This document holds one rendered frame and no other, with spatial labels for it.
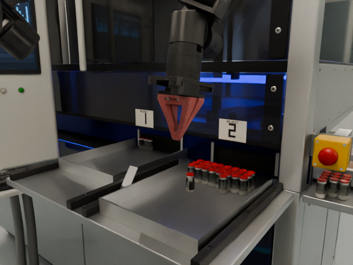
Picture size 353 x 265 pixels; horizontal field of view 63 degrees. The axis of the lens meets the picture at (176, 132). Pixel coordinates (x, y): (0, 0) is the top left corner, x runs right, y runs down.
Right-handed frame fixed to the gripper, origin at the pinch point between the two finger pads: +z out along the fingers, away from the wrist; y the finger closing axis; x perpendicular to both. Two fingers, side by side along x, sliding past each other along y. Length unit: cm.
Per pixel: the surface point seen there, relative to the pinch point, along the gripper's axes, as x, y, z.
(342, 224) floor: -9, 219, 74
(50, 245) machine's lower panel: 115, 49, 80
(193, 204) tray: 5.5, 16.9, 17.4
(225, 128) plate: 9.0, 35.5, 0.2
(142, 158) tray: 40, 36, 15
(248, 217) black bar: -8.3, 15.7, 15.9
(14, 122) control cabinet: 88, 14, 8
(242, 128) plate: 3.7, 35.4, -0.5
